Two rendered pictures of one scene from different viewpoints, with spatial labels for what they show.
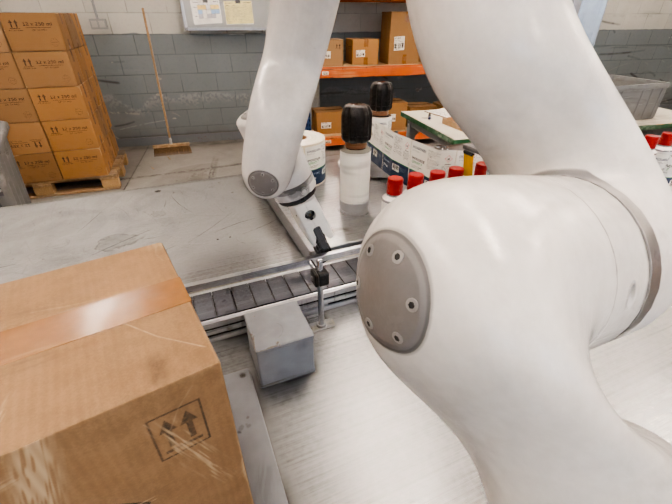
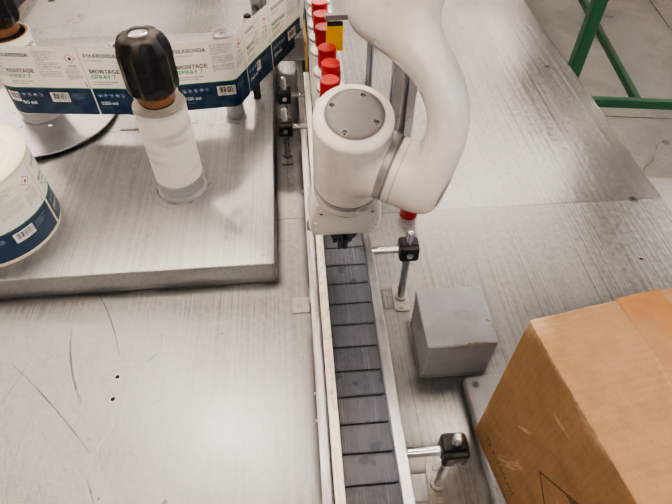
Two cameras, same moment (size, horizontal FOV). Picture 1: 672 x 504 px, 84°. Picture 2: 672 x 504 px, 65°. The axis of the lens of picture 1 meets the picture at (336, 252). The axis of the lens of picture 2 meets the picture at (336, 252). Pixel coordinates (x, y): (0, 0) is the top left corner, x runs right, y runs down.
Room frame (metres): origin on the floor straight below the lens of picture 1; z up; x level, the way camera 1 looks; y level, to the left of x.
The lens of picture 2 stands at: (0.51, 0.55, 1.55)
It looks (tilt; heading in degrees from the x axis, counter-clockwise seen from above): 49 degrees down; 288
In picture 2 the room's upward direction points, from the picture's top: straight up
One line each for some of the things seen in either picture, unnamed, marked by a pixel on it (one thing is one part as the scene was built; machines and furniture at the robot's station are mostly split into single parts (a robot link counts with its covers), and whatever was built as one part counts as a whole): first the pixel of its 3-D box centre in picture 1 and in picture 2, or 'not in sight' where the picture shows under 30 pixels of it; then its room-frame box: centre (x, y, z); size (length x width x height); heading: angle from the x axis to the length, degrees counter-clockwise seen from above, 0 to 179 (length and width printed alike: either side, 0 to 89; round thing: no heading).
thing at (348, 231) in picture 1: (385, 187); (117, 136); (1.24, -0.17, 0.86); 0.80 x 0.67 x 0.05; 113
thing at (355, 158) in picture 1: (355, 160); (163, 119); (1.01, -0.05, 1.03); 0.09 x 0.09 x 0.30
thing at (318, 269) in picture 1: (316, 288); (391, 268); (0.59, 0.04, 0.91); 0.07 x 0.03 x 0.16; 23
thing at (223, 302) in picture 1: (428, 256); (329, 161); (0.78, -0.23, 0.86); 1.65 x 0.08 x 0.04; 113
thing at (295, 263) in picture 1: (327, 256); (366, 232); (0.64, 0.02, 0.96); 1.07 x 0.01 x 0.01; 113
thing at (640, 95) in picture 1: (600, 98); not in sight; (2.63, -1.74, 0.91); 0.60 x 0.40 x 0.22; 108
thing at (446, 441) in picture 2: not in sight; (429, 465); (0.47, 0.32, 0.91); 0.07 x 0.03 x 0.16; 23
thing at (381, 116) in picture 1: (379, 124); (11, 48); (1.40, -0.16, 1.04); 0.09 x 0.09 x 0.29
